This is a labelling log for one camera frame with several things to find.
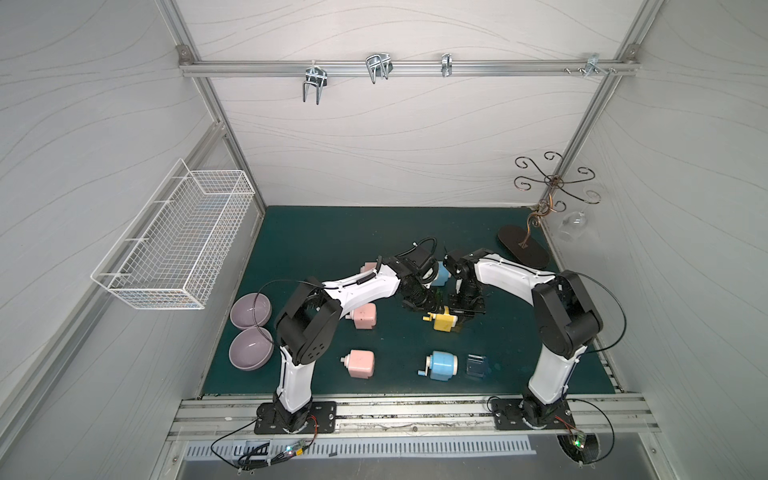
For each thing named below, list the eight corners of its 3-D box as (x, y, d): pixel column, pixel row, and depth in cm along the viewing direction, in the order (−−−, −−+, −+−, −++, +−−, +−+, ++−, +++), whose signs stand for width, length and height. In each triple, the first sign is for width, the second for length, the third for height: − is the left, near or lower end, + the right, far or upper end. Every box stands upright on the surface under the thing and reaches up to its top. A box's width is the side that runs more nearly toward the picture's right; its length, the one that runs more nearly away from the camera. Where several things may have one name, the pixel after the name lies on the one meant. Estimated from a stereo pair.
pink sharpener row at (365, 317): (348, 331, 90) (345, 319, 84) (349, 315, 94) (346, 303, 88) (376, 331, 90) (375, 319, 84) (376, 315, 94) (375, 303, 88)
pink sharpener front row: (342, 378, 81) (339, 371, 76) (344, 357, 84) (341, 350, 79) (374, 378, 81) (373, 371, 76) (375, 357, 84) (373, 350, 79)
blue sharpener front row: (418, 380, 81) (420, 372, 75) (417, 359, 84) (419, 349, 78) (454, 380, 81) (459, 372, 75) (451, 359, 84) (456, 349, 78)
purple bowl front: (232, 374, 82) (221, 367, 77) (245, 335, 90) (236, 326, 84) (267, 374, 82) (258, 367, 77) (277, 335, 90) (269, 326, 84)
